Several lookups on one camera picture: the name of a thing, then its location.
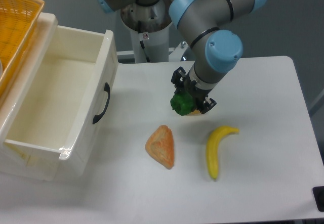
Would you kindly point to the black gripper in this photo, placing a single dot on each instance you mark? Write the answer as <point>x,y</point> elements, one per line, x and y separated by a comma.
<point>196,87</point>

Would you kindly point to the green bell pepper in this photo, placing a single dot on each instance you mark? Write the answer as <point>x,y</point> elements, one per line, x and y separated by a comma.
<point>183,103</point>

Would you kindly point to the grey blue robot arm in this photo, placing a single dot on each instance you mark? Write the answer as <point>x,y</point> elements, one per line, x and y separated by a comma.
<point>217,51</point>

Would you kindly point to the yellow bell pepper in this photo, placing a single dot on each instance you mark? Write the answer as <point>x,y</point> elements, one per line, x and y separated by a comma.
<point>194,113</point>

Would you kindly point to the open white drawer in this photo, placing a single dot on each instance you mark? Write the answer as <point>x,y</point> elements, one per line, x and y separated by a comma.
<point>94,62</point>

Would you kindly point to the white drawer cabinet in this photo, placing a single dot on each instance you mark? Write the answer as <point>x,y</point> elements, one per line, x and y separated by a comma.
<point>39,108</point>

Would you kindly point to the yellow banana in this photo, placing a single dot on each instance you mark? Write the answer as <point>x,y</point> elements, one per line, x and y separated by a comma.
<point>212,147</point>

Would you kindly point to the orange bread slice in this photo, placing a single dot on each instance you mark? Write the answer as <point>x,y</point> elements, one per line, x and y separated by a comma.
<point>160,146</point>

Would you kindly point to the black corner object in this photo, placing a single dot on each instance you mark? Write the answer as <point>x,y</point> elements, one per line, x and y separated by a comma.
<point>318,193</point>

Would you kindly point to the yellow woven basket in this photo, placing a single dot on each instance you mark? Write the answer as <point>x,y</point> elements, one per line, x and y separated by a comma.
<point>18,20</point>

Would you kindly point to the black drawer handle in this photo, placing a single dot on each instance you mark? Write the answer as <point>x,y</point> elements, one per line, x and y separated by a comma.
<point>104,104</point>

